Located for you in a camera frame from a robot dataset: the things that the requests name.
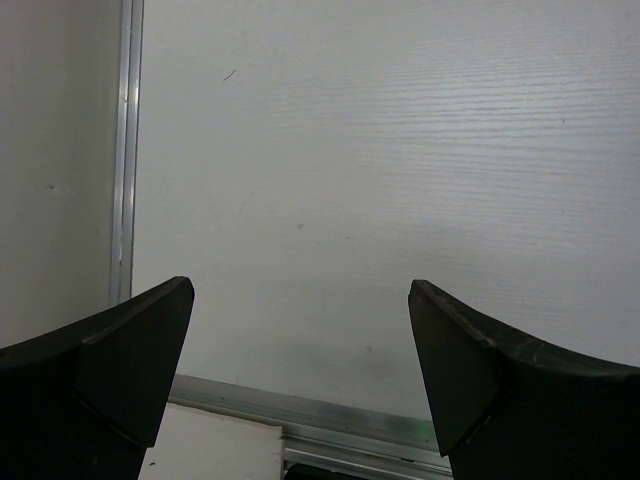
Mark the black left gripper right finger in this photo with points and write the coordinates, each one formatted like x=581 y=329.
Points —
x=508 y=405

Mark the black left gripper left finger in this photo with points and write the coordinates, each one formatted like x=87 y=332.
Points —
x=86 y=401

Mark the aluminium front table rail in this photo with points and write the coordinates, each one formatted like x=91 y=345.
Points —
x=342 y=439

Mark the aluminium table rail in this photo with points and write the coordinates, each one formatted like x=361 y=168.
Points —
x=342 y=439
x=123 y=213

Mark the aluminium left table rail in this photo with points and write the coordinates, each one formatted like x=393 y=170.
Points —
x=123 y=213

